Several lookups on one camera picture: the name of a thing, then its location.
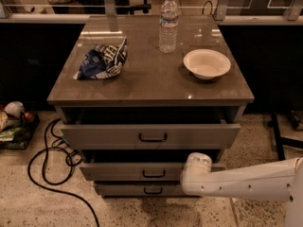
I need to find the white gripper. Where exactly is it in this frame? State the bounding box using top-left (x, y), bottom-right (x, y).
top-left (184, 152), bottom-right (212, 173)

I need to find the grey drawer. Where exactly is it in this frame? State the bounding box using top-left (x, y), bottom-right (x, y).
top-left (62, 107), bottom-right (240, 149)
top-left (94, 182), bottom-right (185, 198)
top-left (80, 149), bottom-right (222, 182)

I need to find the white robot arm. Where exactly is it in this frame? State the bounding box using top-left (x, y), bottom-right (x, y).
top-left (180, 152), bottom-right (303, 227)

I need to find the grey drawer cabinet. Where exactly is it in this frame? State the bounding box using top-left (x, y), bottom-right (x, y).
top-left (46, 14), bottom-right (255, 198)

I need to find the grey bottom drawer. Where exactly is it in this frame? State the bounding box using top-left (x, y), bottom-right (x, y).
top-left (94, 182), bottom-right (185, 198)

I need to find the grey top drawer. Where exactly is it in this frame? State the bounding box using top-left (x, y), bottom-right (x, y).
top-left (62, 107), bottom-right (240, 149)

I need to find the black stand leg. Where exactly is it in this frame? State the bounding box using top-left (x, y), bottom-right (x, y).
top-left (268, 111), bottom-right (303, 161)

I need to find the white bowl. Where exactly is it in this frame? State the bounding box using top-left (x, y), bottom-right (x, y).
top-left (183, 49), bottom-right (231, 80)

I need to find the blue white chip bag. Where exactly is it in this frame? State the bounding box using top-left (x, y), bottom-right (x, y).
top-left (73, 37), bottom-right (128, 80)

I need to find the clear plastic water bottle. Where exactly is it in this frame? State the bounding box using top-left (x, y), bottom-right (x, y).
top-left (159, 0), bottom-right (178, 53)

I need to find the tray of assorted objects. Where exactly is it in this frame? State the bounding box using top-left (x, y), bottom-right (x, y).
top-left (0, 101), bottom-right (40, 149)

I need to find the black floor cable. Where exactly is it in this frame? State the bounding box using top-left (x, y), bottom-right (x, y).
top-left (27, 118), bottom-right (101, 227)

